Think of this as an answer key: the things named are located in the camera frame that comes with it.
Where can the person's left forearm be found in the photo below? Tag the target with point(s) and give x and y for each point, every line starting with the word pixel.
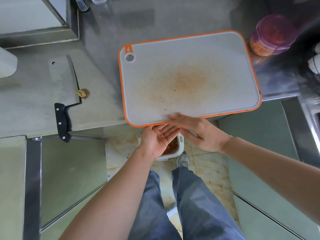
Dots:
pixel 110 199

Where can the pale green cabinet front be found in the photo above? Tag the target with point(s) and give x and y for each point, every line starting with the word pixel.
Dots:
pixel 262 152
pixel 70 172

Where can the person's left hand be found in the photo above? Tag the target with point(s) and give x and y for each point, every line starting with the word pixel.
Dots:
pixel 157 139

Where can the purple lidded container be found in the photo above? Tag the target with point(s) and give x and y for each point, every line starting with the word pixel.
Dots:
pixel 272 34

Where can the grey right shoe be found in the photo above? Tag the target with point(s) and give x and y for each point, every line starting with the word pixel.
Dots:
pixel 183 161

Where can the person's right forearm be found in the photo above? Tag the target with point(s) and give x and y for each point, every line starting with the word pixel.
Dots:
pixel 275 169

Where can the purple round container lid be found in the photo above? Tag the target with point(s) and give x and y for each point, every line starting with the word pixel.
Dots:
pixel 276 29

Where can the group of seasoning bottles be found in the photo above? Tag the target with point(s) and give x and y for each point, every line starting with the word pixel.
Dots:
pixel 315 62

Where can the blue denim trousers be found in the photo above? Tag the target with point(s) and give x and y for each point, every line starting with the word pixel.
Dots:
pixel 200 202

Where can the diced carrot pieces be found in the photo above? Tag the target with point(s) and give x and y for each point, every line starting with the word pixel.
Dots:
pixel 260 46

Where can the white orange-rimmed cutting board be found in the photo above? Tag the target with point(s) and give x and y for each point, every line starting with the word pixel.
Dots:
pixel 190 77

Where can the brown carrot top stub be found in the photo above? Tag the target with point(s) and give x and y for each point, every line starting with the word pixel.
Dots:
pixel 84 93

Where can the person's right hand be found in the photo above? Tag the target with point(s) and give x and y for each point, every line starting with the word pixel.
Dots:
pixel 205 136

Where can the white waste bin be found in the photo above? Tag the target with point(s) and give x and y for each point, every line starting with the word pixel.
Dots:
pixel 181 147

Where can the small gold-capped bottle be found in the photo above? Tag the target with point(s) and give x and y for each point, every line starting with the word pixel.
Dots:
pixel 81 3

